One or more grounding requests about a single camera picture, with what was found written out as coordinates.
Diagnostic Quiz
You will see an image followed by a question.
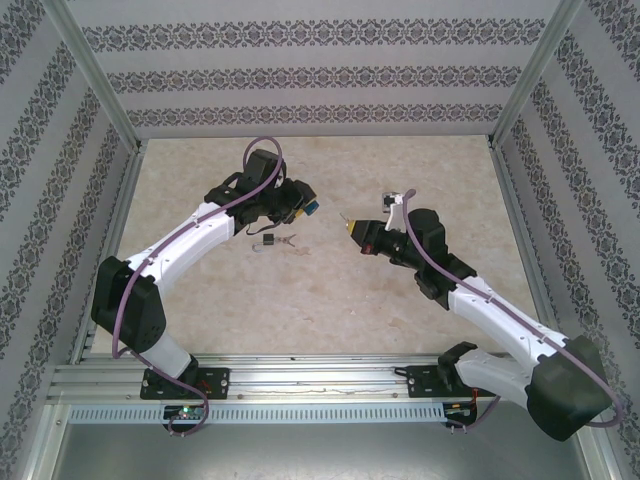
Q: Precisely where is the aluminium frame post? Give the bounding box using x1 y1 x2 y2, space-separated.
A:
569 399 624 480
14 402 71 480
488 0 586 151
39 0 146 154

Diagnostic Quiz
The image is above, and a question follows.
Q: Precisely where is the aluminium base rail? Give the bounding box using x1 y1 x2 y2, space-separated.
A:
47 352 594 402

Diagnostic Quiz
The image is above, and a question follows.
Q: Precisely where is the slotted grey cable duct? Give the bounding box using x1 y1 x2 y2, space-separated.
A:
67 403 446 424

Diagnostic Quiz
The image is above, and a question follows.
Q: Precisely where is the grey sheet metal shelf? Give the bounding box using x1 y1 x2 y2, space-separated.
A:
49 422 601 480

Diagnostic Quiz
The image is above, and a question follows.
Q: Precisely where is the aluminium table edge rail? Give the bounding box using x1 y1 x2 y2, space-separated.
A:
488 139 571 361
69 142 149 366

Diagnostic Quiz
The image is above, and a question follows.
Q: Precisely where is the white right camera mount bracket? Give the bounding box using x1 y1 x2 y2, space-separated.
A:
387 196 409 229

